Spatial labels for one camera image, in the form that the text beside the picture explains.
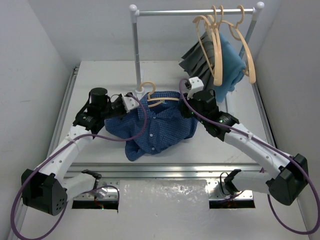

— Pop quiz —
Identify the blue plaid button shirt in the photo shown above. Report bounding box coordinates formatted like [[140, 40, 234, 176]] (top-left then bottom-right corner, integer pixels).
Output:
[[104, 95, 198, 162]]

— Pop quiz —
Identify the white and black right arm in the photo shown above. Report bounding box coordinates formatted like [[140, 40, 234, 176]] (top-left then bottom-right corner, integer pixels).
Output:
[[179, 90, 308, 206]]

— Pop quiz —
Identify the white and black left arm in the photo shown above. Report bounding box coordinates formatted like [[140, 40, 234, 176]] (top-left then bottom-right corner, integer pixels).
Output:
[[21, 87, 127, 216]]

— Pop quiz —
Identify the beige hanger with blue cloth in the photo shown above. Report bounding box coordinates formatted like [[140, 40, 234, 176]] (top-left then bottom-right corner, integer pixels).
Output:
[[212, 5, 223, 86]]

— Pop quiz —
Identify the beige hanger with grey cloth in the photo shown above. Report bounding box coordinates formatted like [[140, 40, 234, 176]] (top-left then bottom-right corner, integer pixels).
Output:
[[192, 5, 223, 86]]

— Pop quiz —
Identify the empty beige hanger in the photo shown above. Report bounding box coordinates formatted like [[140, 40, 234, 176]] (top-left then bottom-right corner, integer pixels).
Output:
[[223, 5, 256, 85]]

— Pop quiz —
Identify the grey pleated cloth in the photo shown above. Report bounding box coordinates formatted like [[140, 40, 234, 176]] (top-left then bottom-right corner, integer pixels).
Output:
[[179, 32, 215, 91]]

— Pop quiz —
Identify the light blue cloth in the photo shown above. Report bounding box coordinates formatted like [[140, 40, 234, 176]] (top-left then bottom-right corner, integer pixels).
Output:
[[214, 33, 246, 103]]

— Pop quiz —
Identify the white metal clothes rack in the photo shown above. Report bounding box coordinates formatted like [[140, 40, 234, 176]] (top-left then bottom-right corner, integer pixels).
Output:
[[129, 1, 265, 84]]

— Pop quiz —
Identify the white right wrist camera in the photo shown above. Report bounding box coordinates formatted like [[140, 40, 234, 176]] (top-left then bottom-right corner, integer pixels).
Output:
[[185, 77, 204, 100]]

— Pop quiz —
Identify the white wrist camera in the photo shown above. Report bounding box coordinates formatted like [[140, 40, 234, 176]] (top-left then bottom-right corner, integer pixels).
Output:
[[121, 94, 140, 113], [185, 77, 204, 100]]

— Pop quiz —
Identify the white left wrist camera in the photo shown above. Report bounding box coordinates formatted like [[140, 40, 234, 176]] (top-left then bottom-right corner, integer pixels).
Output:
[[121, 94, 140, 113]]

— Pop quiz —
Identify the aluminium right side rail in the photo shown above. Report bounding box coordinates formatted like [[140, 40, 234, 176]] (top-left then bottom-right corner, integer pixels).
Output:
[[252, 83, 320, 235]]

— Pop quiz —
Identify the aluminium left side rail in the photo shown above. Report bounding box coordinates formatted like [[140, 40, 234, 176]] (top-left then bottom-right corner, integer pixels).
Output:
[[14, 64, 80, 232]]

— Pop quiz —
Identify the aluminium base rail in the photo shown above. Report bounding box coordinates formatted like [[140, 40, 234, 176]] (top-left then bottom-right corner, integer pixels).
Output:
[[64, 163, 261, 201]]

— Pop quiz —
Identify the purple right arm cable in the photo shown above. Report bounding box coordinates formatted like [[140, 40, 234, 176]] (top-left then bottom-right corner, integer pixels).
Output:
[[177, 77, 317, 235]]

